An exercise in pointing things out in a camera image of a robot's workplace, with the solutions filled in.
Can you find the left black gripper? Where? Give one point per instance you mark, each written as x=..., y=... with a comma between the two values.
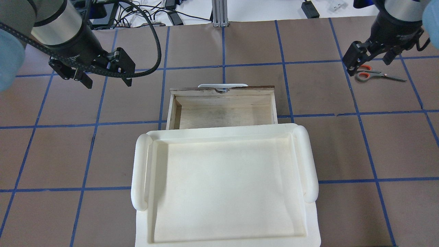
x=73, y=46

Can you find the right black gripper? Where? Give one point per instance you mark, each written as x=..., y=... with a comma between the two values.
x=392, y=31

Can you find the grey orange scissors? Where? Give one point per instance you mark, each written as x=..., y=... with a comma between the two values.
x=365, y=73

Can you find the wooden drawer with white handle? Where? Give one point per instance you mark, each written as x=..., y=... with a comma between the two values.
x=221, y=105

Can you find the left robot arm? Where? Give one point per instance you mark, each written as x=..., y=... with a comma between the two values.
x=56, y=28

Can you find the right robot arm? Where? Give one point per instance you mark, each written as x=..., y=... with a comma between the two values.
x=425, y=11

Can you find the black power adapter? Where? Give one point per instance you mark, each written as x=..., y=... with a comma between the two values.
x=309, y=9

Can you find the aluminium frame post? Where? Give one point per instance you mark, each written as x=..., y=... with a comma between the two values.
x=219, y=13

